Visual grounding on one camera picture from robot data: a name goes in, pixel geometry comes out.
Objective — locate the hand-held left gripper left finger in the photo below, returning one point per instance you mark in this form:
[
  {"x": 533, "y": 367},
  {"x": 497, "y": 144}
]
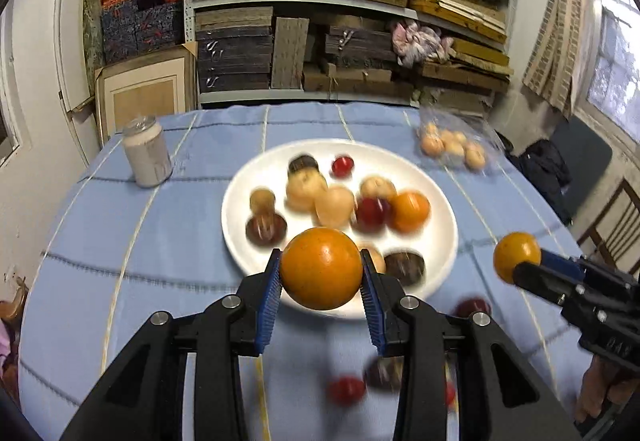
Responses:
[{"x": 267, "y": 301}]

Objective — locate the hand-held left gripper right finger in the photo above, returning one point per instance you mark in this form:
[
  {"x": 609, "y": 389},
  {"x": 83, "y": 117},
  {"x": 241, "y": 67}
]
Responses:
[{"x": 374, "y": 311}]

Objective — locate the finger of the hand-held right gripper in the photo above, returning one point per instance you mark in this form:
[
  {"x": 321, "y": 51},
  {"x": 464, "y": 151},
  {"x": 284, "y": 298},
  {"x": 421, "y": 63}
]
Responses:
[
  {"x": 562, "y": 265},
  {"x": 542, "y": 283}
]

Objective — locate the orange round fruit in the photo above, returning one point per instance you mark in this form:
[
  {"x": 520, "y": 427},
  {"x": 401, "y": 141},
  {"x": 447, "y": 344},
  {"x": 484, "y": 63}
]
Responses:
[{"x": 512, "y": 251}]

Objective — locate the dark brown fruit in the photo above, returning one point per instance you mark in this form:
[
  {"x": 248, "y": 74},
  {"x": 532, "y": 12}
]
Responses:
[{"x": 404, "y": 267}]

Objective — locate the large orange-yellow fruit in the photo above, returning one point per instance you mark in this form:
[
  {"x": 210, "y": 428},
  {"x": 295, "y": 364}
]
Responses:
[{"x": 320, "y": 268}]

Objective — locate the dark purple fruit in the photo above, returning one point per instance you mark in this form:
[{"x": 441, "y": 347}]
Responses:
[{"x": 265, "y": 228}]

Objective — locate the dark red plum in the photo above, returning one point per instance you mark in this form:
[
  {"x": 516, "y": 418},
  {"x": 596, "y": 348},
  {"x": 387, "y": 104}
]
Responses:
[
  {"x": 472, "y": 307},
  {"x": 372, "y": 213}
]

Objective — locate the small yellow fruit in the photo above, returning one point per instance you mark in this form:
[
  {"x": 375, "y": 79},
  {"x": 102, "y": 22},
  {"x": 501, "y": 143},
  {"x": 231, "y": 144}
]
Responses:
[{"x": 262, "y": 198}]

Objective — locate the white plate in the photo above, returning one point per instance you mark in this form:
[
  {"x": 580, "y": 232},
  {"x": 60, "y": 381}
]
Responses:
[{"x": 240, "y": 201}]

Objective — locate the person's right hand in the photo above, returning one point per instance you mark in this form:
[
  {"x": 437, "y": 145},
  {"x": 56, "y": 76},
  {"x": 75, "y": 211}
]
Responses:
[{"x": 607, "y": 388}]

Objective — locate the small dark fruit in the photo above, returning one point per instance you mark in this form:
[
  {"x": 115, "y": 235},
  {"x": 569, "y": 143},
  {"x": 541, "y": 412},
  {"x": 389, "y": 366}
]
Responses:
[{"x": 382, "y": 373}]

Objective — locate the wooden chair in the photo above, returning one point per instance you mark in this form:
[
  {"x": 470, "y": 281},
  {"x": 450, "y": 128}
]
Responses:
[{"x": 617, "y": 221}]

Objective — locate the black jacket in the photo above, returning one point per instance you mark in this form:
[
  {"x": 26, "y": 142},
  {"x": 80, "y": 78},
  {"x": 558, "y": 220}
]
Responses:
[{"x": 545, "y": 171}]

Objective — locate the large tan round fruit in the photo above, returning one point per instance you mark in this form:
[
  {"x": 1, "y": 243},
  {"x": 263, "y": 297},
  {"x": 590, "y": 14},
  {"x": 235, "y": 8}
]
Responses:
[{"x": 306, "y": 189}]

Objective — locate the tan wrinkled fruit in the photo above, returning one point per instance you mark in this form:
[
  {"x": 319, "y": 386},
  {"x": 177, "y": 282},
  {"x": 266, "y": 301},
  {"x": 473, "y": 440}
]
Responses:
[{"x": 377, "y": 187}]

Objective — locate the small bagged orange fruit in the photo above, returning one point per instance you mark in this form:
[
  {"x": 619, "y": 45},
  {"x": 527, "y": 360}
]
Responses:
[
  {"x": 454, "y": 150},
  {"x": 475, "y": 155},
  {"x": 432, "y": 145}
]

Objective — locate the dark round fruit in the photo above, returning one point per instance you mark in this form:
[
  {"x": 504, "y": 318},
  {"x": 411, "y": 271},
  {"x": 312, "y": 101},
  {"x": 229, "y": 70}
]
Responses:
[{"x": 302, "y": 164}]

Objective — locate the red cherry tomato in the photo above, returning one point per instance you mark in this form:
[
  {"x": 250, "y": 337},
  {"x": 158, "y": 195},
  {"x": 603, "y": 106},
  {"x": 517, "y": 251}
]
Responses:
[{"x": 343, "y": 166}]

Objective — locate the clear plastic bag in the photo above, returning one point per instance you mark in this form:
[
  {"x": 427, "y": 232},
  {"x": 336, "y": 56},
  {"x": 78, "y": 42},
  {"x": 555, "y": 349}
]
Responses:
[{"x": 460, "y": 141}]

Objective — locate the silver drink can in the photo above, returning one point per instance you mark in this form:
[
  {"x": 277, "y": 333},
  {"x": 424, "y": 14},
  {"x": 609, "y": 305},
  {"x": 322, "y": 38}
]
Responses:
[{"x": 147, "y": 153}]

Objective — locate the bright window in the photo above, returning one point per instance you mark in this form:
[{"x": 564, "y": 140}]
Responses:
[{"x": 617, "y": 66}]

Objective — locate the beige patterned curtain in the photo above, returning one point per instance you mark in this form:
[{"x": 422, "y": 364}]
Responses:
[{"x": 557, "y": 36}]

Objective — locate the grey perforated board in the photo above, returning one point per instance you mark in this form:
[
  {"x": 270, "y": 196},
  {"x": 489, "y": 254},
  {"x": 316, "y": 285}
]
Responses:
[{"x": 289, "y": 52}]

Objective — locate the stack of dark boxes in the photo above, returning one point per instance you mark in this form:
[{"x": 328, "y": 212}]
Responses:
[{"x": 235, "y": 51}]

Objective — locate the pink floral cloth bundle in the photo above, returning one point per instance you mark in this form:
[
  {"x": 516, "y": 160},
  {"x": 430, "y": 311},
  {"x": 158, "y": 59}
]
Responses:
[{"x": 420, "y": 41}]

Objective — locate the stack of yellow-brown boxes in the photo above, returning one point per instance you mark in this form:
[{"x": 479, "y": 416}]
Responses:
[{"x": 460, "y": 6}]

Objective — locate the stack of blue patterned boxes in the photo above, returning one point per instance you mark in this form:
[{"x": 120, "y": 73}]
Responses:
[{"x": 140, "y": 23}]

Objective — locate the cardboard box with frame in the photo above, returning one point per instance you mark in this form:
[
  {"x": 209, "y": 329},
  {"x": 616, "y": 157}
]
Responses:
[{"x": 145, "y": 93}]

